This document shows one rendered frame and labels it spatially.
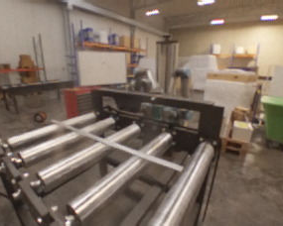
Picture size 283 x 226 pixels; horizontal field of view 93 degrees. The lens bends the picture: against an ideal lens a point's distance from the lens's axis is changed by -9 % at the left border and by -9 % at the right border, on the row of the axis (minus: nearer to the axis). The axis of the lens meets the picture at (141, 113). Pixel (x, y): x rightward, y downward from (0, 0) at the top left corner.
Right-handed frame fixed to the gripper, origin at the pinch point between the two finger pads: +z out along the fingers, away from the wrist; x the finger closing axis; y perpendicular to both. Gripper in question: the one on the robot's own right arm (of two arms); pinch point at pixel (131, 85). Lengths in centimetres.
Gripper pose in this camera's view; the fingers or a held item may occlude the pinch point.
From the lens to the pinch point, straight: 145.5
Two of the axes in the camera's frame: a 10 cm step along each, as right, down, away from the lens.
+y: -8.2, -1.7, 5.5
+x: 0.0, -9.5, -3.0
